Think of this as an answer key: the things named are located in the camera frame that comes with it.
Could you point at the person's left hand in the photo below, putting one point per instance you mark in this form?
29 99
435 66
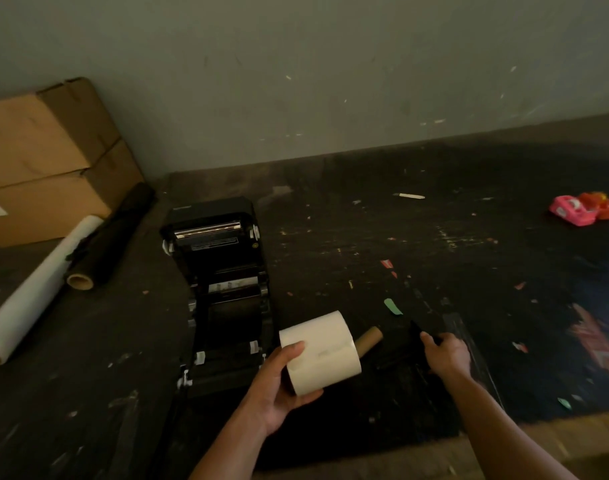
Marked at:
269 399

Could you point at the person's right hand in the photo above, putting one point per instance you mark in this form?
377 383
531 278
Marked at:
449 357

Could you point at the white paper roll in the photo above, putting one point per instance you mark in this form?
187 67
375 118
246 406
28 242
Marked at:
324 349

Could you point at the brown cardboard roll core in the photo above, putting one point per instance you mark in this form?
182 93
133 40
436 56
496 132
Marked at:
369 339

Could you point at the black printer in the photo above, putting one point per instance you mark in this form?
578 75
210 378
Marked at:
219 264

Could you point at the person's right forearm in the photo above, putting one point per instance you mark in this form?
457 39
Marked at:
504 434

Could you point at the black film roll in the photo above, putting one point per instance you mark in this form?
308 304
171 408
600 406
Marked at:
109 239

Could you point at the white plastic film roll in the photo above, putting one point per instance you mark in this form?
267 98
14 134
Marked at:
29 299

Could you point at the green sticker scrap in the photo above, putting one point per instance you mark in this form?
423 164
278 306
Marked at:
392 306

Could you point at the pink plastic wrapper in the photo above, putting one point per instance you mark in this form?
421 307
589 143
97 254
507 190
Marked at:
597 344

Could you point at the small white stick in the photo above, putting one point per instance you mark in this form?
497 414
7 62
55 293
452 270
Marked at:
408 196

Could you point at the pink tape dispenser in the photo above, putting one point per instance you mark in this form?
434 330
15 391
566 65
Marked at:
569 210

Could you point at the orange tape dispenser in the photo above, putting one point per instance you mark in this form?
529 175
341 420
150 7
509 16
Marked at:
607 209

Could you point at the large brown cardboard box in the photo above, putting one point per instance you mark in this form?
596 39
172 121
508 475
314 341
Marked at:
34 139
49 207

